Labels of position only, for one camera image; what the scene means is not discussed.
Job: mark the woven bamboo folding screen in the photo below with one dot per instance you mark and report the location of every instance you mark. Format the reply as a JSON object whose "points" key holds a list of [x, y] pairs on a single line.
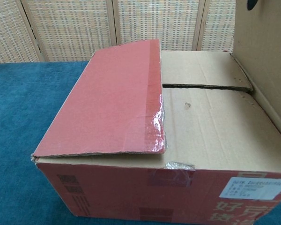
{"points": [[84, 25]]}

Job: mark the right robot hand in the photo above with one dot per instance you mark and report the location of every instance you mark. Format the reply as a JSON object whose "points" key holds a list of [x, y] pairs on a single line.
{"points": [[251, 4]]}

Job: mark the red cardboard box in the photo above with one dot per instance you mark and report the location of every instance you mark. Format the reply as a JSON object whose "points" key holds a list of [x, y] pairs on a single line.
{"points": [[107, 93]]}

